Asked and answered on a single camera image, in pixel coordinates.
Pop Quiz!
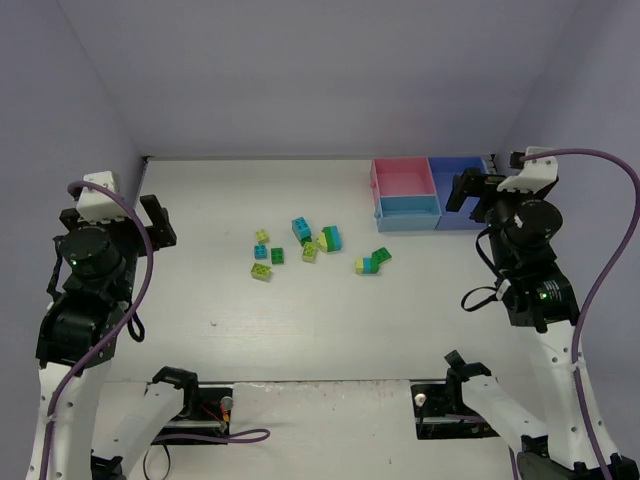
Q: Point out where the blue small lego brick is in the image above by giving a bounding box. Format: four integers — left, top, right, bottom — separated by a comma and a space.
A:
254, 244, 268, 260

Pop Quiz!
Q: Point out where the yellow-green small lego brick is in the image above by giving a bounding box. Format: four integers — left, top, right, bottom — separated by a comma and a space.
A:
255, 229, 269, 244

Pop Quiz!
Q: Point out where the yellow-green long lego brick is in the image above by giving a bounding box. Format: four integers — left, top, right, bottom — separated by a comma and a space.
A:
250, 263, 272, 282

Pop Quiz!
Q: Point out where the dark green small lego brick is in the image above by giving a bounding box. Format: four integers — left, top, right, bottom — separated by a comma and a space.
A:
271, 247, 284, 265

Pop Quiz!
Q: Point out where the blue and green lego stack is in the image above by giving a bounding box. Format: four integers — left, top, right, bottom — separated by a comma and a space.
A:
291, 217, 312, 245

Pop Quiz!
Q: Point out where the curved three-colour lego stack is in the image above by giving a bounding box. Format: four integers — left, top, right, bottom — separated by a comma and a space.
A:
317, 225, 343, 253

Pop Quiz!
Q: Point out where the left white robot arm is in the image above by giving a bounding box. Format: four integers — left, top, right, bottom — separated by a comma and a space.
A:
27, 195, 199, 479

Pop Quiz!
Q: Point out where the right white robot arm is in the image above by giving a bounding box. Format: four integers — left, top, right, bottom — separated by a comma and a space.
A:
445, 168, 639, 479

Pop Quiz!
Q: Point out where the periwinkle blue container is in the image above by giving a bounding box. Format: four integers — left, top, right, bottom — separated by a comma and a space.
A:
428, 156, 494, 232

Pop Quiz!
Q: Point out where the pink container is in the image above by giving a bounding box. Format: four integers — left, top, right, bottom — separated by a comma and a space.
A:
370, 157, 436, 199

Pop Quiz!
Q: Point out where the light blue container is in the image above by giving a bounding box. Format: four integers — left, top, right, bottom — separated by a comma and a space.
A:
374, 195, 441, 233

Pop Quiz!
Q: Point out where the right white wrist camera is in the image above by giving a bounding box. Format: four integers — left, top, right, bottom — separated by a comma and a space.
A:
497, 146, 558, 194

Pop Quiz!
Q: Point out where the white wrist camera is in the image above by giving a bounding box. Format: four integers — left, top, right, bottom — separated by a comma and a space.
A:
497, 146, 558, 194
76, 171, 124, 224

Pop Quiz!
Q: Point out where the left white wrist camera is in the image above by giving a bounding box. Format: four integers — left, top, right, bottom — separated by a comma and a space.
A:
76, 171, 124, 224

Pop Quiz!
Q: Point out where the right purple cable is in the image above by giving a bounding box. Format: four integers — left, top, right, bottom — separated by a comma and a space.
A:
519, 147, 640, 480

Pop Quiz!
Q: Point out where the purple cable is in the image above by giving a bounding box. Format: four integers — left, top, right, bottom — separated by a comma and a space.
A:
519, 147, 640, 480
38, 180, 271, 480

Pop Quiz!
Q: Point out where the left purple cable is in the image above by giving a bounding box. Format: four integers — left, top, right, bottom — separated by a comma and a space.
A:
38, 180, 271, 480

